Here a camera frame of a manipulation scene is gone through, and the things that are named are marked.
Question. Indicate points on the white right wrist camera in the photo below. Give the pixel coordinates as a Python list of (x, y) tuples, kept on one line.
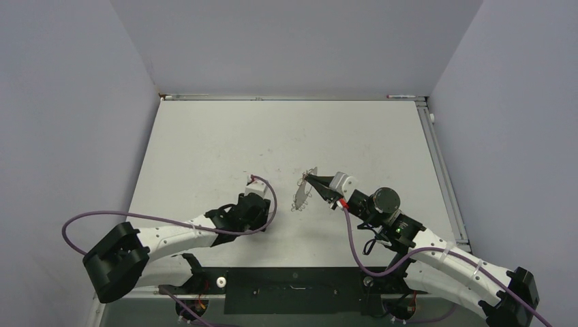
[(343, 183)]

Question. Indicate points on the metal keyring plate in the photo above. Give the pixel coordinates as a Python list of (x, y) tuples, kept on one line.
[(303, 192)]

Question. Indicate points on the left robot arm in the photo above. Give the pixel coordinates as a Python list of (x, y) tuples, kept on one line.
[(128, 257)]

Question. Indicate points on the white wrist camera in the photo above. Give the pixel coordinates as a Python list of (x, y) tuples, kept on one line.
[(343, 183), (255, 186)]

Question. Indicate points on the aluminium rail back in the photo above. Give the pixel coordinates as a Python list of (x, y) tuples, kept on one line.
[(209, 97)]

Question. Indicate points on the aluminium rail right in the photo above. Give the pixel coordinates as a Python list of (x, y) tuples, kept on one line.
[(444, 180)]

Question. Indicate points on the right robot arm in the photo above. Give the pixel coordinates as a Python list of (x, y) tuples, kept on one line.
[(425, 262)]

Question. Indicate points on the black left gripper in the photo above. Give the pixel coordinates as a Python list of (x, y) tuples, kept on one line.
[(259, 223)]

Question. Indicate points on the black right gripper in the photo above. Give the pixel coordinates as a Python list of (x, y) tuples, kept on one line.
[(322, 184)]

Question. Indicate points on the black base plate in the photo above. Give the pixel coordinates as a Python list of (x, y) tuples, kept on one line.
[(320, 290)]

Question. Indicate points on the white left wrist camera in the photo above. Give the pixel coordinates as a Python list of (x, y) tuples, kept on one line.
[(255, 186)]

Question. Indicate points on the aluminium rail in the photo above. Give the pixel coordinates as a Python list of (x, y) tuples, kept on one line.
[(444, 180), (209, 97)]

